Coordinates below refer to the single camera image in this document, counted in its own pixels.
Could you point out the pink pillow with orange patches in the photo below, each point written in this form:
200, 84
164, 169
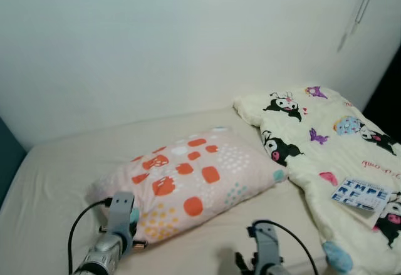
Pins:
207, 168

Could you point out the cream cartoon print quilt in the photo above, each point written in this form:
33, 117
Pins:
307, 150

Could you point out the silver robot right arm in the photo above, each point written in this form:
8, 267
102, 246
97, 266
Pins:
269, 271

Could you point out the beige sheeted mattress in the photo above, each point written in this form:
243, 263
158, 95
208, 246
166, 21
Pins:
62, 181

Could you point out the blue white printed leaflet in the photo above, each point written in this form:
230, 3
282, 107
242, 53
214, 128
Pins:
360, 193

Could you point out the tall black wardrobe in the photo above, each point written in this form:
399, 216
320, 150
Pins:
385, 93

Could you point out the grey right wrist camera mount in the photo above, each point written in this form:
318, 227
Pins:
266, 243

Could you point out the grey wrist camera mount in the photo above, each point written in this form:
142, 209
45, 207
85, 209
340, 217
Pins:
266, 243
120, 209

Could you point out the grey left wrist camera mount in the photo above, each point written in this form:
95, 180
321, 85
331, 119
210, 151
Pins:
120, 209

